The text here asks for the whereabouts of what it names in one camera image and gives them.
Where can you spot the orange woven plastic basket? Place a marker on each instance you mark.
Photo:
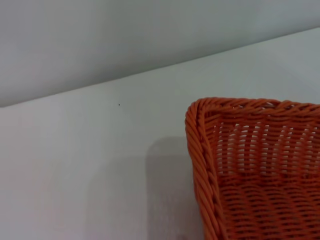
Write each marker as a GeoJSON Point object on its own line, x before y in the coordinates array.
{"type": "Point", "coordinates": [262, 190]}

